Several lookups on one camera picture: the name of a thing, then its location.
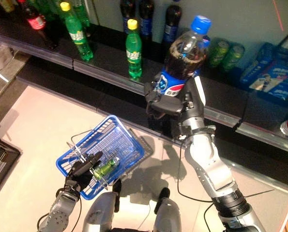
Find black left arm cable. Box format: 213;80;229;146
36;197;83;232

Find blue cookie box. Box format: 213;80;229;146
249;61;288;107
273;45;288;65
239;42;275;90

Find black metal shelf board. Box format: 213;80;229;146
15;54;288;194
0;0;288;150

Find black metal frame stand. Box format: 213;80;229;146
0;122;22;203

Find Coca-Cola bottle red cap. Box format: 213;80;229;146
17;0;59;50

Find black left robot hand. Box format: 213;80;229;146
65;151;104;194

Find blue plastic shopping basket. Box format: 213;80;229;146
55;115;146;201

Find silver right robot leg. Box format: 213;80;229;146
154;187;183;232

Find silver robot leg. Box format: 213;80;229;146
154;187;183;232
82;178;122;232

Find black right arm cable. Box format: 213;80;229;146
177;142;222;232

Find yellow tea drink bottle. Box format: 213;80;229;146
2;0;15;13

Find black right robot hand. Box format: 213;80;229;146
144;75;186;119

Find dark stone plinth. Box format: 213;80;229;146
0;52;32;111

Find silver left robot leg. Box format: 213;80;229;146
82;178;122;232

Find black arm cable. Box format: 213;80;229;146
36;197;83;232
177;142;222;232

